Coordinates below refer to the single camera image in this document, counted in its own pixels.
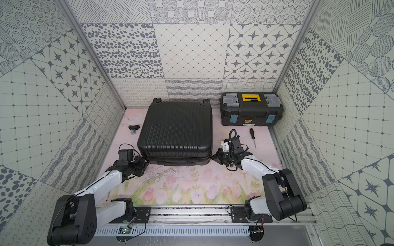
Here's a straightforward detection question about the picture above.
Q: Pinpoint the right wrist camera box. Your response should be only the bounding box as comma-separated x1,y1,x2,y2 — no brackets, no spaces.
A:
221,140,231,153

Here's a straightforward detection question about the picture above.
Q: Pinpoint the black toolbox with yellow label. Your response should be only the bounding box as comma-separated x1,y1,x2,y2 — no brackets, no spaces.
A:
219,92,284,127

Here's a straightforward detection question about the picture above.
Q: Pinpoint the pink floral table mat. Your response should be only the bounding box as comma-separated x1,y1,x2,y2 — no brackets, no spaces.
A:
99,109,282,206

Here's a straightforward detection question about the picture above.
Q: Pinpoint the black-handled screwdriver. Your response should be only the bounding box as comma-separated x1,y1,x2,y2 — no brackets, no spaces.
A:
249,128,257,148

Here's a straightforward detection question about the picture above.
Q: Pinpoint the black ribbed hard-shell suitcase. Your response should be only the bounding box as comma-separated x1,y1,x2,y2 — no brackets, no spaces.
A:
137,98,213,166

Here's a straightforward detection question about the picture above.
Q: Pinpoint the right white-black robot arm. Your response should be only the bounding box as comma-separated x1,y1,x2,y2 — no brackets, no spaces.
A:
211,136,307,221

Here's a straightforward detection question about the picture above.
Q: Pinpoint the right round black base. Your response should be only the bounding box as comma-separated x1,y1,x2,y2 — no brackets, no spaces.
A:
249,226,264,242

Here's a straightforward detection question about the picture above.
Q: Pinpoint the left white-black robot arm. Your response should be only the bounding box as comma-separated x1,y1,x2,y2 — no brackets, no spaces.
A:
47,149,151,246

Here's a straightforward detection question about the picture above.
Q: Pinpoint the aluminium mounting rail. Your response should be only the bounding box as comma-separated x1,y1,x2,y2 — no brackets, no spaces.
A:
63,204,318,227

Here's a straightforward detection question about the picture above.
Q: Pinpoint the small black metal clip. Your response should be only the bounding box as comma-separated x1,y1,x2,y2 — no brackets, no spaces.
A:
128,125,140,135

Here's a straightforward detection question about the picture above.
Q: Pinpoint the left green circuit board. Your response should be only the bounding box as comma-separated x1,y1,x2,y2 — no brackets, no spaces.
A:
116,227,132,243

